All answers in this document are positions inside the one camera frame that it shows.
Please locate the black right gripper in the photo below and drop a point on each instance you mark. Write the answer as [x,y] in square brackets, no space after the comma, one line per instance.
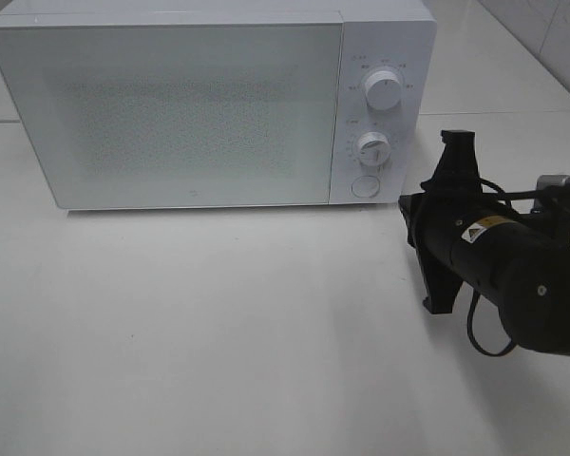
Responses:
[437,216]

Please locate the round door release button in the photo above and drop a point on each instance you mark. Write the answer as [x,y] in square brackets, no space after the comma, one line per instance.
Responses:
[366,187]

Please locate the white timer knob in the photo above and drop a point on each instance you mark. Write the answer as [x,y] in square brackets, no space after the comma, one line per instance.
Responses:
[373,149]

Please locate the white microwave door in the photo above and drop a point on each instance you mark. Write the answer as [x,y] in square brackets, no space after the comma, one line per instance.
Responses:
[165,117]

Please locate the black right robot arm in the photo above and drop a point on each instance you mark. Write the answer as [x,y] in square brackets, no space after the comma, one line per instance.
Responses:
[512,248]

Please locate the white microwave oven body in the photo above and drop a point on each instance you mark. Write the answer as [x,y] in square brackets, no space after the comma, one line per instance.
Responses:
[374,34]

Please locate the white upper power knob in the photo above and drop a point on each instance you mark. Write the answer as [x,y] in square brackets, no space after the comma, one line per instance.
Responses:
[383,89]

